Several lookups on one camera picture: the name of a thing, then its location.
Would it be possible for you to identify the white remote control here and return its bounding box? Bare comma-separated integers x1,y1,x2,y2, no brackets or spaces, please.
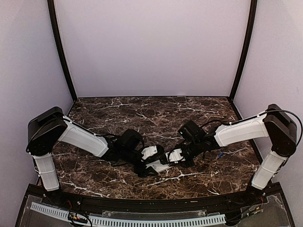
146,160,171,173

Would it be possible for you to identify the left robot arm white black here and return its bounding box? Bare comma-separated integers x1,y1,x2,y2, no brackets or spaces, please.
26,106,144,206

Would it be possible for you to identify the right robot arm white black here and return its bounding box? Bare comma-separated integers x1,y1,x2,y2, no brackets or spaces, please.
167,104,303,205

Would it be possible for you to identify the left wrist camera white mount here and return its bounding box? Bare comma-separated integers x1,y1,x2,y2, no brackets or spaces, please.
141,145,164,163

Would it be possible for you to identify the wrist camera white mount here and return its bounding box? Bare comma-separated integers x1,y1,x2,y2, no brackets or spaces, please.
141,145,164,163
160,148,185,165

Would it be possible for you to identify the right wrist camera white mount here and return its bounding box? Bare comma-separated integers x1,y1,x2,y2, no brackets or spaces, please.
160,148,185,165

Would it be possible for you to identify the white slotted cable duct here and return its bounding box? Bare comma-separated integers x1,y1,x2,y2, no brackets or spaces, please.
30,202,226,227

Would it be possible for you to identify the black front rail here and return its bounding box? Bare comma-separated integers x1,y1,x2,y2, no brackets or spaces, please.
28,184,282,215

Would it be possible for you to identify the right black frame post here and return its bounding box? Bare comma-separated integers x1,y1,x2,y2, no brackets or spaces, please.
229,0,258,102

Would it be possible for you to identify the black frame post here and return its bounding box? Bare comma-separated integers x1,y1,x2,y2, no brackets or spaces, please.
229,0,258,102
47,0,78,102

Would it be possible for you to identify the left black frame post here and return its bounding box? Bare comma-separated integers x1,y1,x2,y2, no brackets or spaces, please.
47,0,78,102

